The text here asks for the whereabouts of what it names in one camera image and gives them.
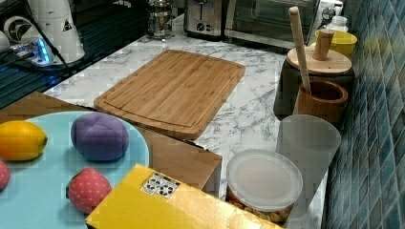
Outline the brown wooden utensil cup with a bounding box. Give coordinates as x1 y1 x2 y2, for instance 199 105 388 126
293 80 349 126

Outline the yellow plush lemon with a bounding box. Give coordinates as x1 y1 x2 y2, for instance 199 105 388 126
0 120 48 161

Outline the stainless steel two-slot toaster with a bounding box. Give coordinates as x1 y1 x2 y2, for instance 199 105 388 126
183 0 228 40

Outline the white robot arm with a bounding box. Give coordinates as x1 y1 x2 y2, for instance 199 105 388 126
1 0 85 67

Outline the frosted plastic cup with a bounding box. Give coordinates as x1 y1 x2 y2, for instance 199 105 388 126
276 114 341 219

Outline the light blue plate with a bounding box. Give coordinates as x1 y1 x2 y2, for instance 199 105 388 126
0 111 150 229

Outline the white capped bottle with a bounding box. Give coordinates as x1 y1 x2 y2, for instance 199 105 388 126
326 15 349 31

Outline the stainless steel toaster oven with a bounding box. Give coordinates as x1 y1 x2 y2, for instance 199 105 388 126
224 0 320 49

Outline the purple plush fruit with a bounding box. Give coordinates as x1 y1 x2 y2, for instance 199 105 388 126
71 113 129 161

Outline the red plush strawberry upper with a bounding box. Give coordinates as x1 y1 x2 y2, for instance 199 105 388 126
66 167 112 214

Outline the bamboo cutting board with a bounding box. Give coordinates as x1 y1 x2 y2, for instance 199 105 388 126
94 50 245 139

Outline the clear jar with white lid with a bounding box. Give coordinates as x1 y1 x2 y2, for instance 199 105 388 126
225 150 303 226

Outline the red plush strawberry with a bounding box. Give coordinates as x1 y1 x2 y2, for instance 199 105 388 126
0 160 11 190
66 167 112 214

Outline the yellow plastic bowl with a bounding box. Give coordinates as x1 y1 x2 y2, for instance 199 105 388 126
312 29 357 61

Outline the wooden spoon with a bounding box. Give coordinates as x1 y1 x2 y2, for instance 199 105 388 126
288 6 311 94

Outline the yellow cereal box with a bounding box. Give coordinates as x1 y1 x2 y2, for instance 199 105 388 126
85 164 283 229

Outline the red plush strawberry lower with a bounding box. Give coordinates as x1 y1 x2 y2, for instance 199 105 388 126
0 160 11 190

